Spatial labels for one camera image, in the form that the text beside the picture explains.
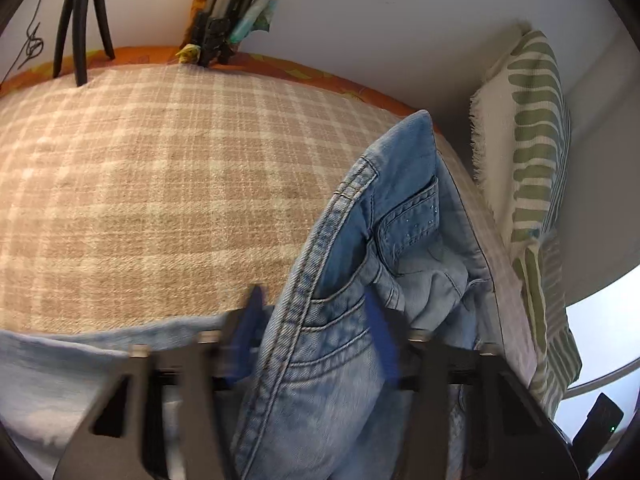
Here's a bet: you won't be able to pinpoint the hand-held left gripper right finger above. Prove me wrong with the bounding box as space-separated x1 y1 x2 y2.
364 287 583 480

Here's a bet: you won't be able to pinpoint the light blue denim pants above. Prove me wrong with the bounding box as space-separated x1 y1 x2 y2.
0 109 507 480

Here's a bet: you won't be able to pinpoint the colourful patterned fabric bundle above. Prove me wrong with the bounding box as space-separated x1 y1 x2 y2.
177 0 302 68

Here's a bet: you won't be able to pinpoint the beige plaid blanket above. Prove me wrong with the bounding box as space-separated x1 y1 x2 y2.
0 65 540 397

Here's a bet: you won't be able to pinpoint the black ring light cable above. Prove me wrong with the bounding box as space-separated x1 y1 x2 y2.
0 0 57 86

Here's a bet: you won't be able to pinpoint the thin striped green cushion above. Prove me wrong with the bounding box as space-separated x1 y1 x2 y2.
540 105 584 413

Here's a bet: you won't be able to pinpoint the black tripod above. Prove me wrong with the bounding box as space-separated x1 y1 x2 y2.
52 0 117 88

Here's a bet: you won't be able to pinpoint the orange patterned bed sheet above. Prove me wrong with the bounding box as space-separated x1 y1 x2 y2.
0 45 447 137

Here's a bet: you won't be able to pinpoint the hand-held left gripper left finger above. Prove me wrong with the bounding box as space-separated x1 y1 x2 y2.
52 285 267 480

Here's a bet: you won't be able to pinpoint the white green striped cushion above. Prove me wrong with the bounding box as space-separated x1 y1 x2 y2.
469 22 571 411

